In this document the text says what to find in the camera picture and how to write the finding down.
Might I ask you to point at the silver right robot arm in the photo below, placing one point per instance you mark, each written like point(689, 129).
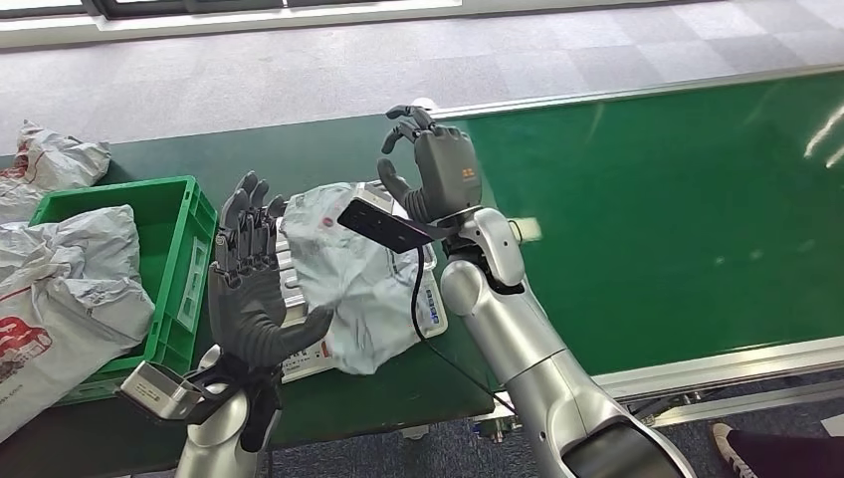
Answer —
point(527, 356)

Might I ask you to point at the white sheet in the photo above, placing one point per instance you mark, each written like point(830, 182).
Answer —
point(836, 425)

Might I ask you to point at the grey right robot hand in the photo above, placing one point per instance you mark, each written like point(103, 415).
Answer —
point(448, 171)

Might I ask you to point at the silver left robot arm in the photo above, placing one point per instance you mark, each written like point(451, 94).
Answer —
point(217, 435)

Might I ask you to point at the green conveyor belt aluminium frame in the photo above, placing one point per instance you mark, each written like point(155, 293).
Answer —
point(659, 231)

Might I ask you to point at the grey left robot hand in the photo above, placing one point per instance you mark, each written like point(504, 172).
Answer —
point(250, 316)

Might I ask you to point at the person's shoe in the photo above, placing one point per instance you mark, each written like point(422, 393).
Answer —
point(725, 448)

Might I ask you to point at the person's leg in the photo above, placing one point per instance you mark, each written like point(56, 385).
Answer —
point(791, 456)

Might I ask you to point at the grey mailer package red print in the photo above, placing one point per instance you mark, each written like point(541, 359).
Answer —
point(66, 297)

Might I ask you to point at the green plastic basket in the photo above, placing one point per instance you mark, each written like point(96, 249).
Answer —
point(165, 211)

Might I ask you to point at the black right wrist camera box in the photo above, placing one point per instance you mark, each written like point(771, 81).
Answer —
point(382, 227)

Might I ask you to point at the crumpled grey mailer package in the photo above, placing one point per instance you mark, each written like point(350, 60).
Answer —
point(53, 161)

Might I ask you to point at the electronic scale with steel tray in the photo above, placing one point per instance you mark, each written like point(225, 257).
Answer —
point(435, 310)

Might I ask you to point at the grey plastic mailer package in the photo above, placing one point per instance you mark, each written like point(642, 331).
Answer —
point(356, 290)

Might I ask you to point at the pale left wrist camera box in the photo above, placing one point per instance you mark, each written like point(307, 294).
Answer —
point(158, 389)

